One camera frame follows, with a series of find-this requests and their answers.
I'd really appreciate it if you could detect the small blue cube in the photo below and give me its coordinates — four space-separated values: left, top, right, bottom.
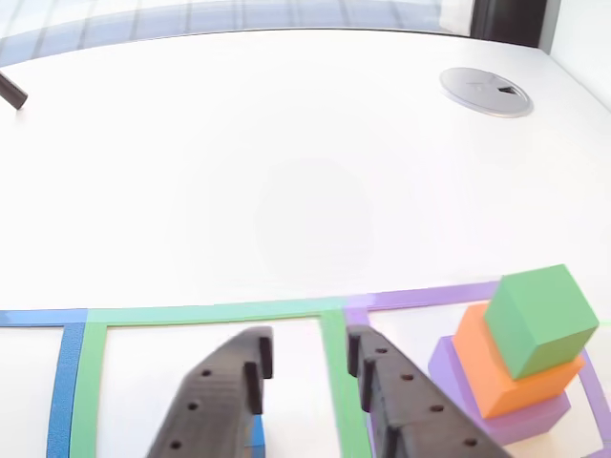
244 414 267 458

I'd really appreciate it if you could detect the green block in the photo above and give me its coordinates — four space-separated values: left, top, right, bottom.
482 263 600 382

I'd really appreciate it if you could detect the orange block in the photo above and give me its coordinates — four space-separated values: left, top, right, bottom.
452 302 587 421

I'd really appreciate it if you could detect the purple flat block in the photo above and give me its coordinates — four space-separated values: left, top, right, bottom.
427 335 572 448

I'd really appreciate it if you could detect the thin black rod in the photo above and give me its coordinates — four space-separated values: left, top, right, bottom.
0 71 29 111

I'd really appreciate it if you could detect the purple square frame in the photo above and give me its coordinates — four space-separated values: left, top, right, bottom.
343 280 611 458

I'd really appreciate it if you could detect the green square frame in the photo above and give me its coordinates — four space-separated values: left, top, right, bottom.
70 298 371 458

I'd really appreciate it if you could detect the blue square frame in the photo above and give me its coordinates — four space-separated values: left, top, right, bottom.
0 308 90 458

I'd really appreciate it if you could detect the round silver cable grommet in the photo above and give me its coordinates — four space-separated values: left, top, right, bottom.
438 66 534 118

